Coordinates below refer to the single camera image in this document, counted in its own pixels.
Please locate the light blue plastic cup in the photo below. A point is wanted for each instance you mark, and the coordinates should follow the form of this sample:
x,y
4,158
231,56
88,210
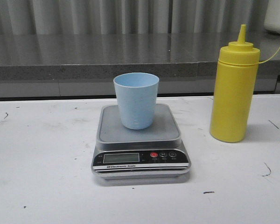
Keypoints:
x,y
136,95

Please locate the yellow squeeze bottle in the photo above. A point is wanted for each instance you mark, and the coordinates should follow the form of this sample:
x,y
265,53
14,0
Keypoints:
x,y
237,69

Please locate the silver electronic kitchen scale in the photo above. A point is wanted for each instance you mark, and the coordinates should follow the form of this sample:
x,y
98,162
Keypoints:
x,y
155,152

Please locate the grey stone counter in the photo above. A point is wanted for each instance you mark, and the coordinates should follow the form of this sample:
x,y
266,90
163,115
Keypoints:
x,y
84,66

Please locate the grey pleated curtain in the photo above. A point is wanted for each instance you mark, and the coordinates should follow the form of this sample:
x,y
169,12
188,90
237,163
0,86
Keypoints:
x,y
76,17

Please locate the white kitchen appliance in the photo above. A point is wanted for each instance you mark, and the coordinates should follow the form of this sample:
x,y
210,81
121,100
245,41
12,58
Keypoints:
x,y
272,17

